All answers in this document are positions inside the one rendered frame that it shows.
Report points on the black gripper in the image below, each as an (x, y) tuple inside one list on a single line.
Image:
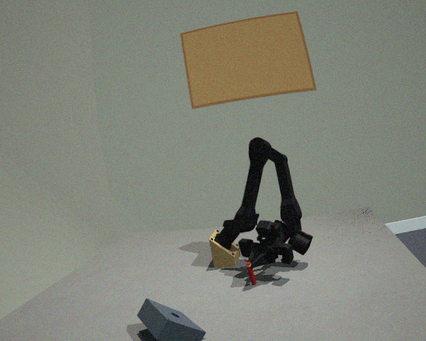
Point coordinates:
[(266, 252)]

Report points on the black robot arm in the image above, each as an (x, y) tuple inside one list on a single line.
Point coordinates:
[(246, 218)]

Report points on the red cylinder with white band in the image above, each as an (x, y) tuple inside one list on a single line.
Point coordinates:
[(250, 272)]

